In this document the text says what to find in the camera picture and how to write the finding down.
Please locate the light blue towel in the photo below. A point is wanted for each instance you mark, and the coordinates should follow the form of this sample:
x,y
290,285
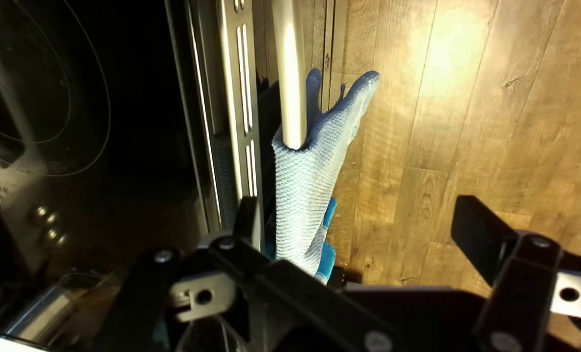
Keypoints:
x,y
309,181

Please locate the bright blue white-striped towel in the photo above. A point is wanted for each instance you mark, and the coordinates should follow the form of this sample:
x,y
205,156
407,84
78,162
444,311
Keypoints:
x,y
329,254

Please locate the stainless steel electric stove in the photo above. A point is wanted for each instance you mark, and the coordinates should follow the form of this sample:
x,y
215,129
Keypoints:
x,y
106,129

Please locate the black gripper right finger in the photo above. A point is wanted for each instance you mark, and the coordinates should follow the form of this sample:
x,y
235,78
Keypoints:
x,y
536,293

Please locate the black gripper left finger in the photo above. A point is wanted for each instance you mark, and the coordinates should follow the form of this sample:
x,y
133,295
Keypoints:
x,y
237,312

